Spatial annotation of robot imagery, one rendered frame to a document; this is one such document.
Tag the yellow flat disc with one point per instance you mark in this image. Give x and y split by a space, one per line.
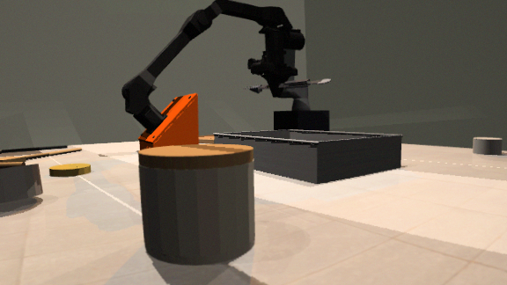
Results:
69 170

